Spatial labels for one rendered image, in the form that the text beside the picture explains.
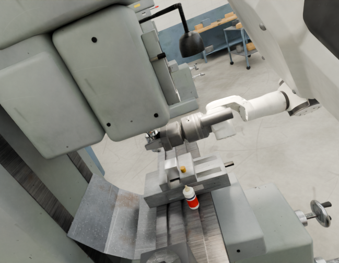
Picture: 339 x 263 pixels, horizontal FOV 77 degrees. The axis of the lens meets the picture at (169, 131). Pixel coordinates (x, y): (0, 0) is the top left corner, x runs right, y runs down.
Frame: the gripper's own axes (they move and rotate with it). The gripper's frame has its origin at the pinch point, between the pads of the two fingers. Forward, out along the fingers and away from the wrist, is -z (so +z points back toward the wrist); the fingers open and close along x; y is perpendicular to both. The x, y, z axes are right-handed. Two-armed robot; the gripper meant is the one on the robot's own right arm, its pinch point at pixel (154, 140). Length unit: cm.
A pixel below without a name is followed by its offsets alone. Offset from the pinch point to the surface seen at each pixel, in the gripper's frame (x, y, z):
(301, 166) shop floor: -88, 122, 93
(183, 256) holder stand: 33.7, 12.0, 3.3
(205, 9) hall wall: -650, -5, 144
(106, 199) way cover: -5.8, 23.7, -32.0
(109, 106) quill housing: 10.0, -19.3, -4.4
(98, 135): 11.4, -13.1, -10.7
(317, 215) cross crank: 1, 60, 53
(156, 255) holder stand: 32.7, 10.7, -2.6
